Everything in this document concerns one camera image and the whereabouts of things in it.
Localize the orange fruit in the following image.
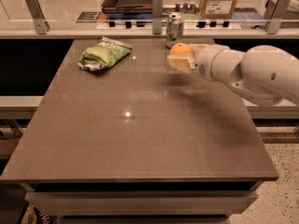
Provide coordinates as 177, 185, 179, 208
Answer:
169, 43, 192, 55

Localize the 7up soda can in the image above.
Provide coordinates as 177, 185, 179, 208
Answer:
165, 12, 184, 49

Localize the metal railing post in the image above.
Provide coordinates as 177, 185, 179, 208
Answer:
263, 0, 291, 35
25, 0, 50, 35
152, 0, 164, 35

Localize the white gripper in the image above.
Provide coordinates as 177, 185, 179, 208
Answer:
167, 44, 228, 81

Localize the cardboard box with label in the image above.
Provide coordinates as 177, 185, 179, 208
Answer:
200, 0, 237, 19

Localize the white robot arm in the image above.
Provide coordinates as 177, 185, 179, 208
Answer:
167, 43, 299, 106

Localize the right metal railing post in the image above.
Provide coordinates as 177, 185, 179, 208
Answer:
263, 0, 291, 35

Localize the middle metal railing post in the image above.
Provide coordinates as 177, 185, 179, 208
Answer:
152, 0, 164, 35

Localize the green chip bag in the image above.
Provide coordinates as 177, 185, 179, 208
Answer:
78, 37, 133, 72

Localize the left metal railing post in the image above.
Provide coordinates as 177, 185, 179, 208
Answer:
25, 0, 50, 35

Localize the snack bag under table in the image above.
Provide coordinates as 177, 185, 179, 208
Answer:
21, 204, 55, 224

